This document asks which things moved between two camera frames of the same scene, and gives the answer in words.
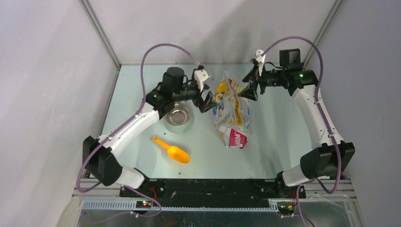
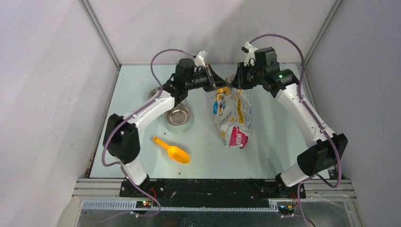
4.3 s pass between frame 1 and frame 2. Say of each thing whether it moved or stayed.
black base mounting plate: stayed
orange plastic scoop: stayed
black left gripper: moved
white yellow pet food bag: stayed
